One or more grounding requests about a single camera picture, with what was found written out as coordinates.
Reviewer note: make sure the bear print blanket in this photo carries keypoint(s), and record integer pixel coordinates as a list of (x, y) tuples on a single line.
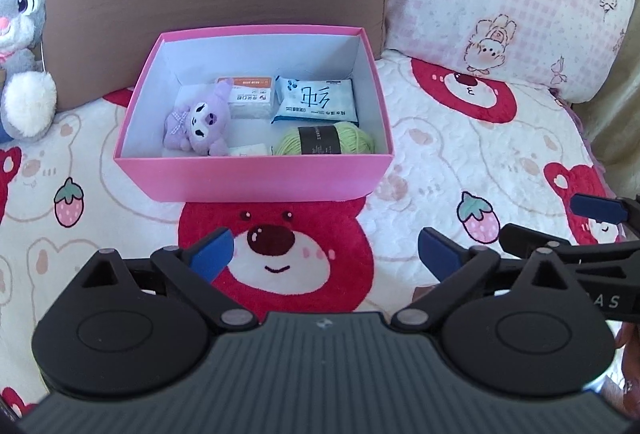
[(465, 174)]

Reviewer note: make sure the blue white tissue pack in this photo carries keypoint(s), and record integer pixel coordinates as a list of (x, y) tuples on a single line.
[(326, 100)]

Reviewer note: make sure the white tissue pack red print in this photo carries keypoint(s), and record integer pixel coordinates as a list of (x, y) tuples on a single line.
[(255, 150)]

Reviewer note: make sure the pink cardboard box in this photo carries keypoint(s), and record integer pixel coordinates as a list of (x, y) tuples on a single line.
[(182, 63)]

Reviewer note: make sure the cream bed sheet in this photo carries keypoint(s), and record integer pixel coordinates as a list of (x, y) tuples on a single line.
[(612, 119)]

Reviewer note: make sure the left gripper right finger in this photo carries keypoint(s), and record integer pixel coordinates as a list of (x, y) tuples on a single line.
[(522, 328)]

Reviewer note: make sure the white orange label pack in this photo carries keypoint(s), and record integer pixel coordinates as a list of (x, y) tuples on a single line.
[(251, 97)]

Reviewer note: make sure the purple plush toy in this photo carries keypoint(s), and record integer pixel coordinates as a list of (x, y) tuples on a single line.
[(201, 125)]

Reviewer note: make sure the green yarn ball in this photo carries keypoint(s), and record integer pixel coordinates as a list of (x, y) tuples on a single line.
[(336, 138)]

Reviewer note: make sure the grey bunny plush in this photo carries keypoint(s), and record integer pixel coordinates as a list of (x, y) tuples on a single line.
[(28, 91)]

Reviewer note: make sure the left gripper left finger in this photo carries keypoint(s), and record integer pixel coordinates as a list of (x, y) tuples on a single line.
[(127, 328)]

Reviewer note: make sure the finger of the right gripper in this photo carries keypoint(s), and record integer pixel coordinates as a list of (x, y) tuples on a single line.
[(608, 218), (601, 259)]

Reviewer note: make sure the right hand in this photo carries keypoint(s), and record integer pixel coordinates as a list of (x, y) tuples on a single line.
[(624, 394)]

